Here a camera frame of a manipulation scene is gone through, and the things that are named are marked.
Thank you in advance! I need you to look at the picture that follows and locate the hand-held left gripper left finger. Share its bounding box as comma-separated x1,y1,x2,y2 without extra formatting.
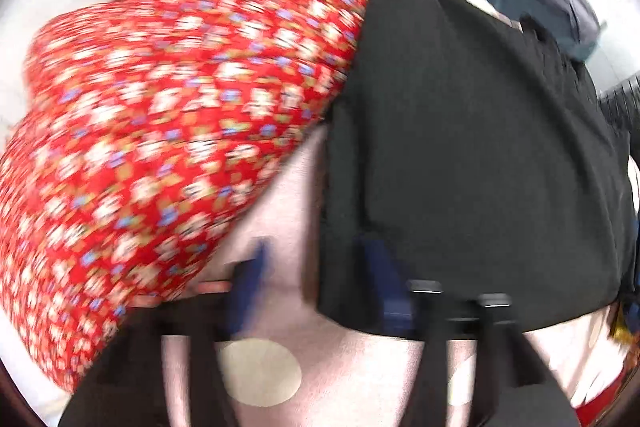
60,239,269,427

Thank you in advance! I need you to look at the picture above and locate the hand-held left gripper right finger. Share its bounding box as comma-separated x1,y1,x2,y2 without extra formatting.
354,237,582,427

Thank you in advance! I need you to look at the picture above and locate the black jacket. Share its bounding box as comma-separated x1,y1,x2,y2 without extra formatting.
315,0,639,341

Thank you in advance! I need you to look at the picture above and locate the white dotted bed sheet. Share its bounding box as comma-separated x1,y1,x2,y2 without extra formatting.
150,127,632,427

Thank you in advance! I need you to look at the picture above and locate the red printed blanket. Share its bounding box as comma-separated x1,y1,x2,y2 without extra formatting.
0,0,387,396

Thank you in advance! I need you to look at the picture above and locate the dark ribbed object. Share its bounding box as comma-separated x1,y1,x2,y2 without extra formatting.
599,76,640,150

